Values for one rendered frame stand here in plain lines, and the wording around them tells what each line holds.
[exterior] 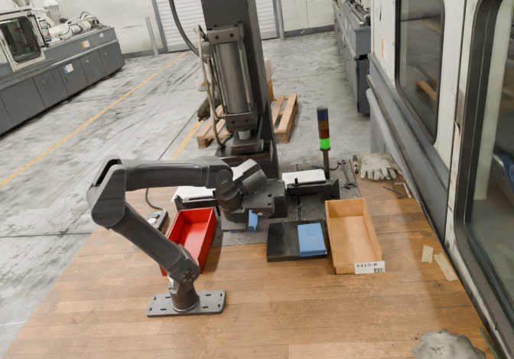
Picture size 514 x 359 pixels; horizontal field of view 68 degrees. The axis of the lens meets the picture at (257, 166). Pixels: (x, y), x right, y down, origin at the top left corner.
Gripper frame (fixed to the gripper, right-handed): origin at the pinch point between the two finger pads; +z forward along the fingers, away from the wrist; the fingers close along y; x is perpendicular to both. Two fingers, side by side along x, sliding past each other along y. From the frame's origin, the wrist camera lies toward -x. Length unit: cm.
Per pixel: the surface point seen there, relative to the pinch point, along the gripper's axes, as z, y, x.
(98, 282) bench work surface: 7.6, -11.7, 43.2
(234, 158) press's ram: -4.7, 21.9, 2.6
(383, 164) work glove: 24, 38, -48
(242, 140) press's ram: -7.7, 26.2, -0.1
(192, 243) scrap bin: 12.5, 2.4, 18.0
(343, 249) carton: 8.1, -3.2, -28.1
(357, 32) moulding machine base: 137, 289, -75
